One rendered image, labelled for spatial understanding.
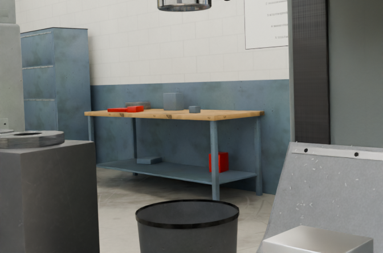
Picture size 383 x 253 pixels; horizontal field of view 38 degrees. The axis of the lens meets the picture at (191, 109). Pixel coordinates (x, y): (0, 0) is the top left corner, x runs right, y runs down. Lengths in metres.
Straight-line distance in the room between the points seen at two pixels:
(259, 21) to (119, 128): 2.78
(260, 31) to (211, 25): 0.71
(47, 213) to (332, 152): 0.41
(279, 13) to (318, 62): 4.86
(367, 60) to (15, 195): 0.49
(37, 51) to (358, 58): 7.41
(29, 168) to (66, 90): 7.13
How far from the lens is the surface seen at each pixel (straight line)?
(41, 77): 7.99
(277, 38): 5.69
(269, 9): 5.77
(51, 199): 0.68
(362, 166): 0.79
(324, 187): 0.81
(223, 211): 2.69
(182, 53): 6.63
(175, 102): 6.25
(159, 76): 6.95
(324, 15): 0.83
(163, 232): 2.34
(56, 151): 0.67
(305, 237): 0.42
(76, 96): 7.85
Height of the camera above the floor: 1.22
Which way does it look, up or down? 3 degrees down
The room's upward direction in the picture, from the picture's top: 2 degrees counter-clockwise
